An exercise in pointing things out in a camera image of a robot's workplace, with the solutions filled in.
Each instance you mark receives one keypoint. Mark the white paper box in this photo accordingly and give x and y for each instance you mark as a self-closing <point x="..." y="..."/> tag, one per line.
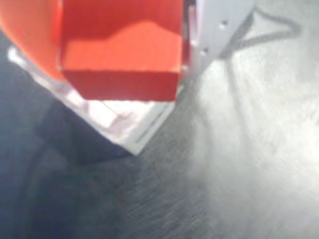
<point x="119" y="119"/>

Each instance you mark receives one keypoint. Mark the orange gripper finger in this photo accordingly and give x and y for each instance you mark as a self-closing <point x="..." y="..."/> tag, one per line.
<point x="30" y="30"/>

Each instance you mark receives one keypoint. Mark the red cube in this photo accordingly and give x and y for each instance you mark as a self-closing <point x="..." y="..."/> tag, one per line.
<point x="119" y="54"/>

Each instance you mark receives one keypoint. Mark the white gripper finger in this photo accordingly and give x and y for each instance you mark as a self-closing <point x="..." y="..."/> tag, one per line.
<point x="214" y="25"/>

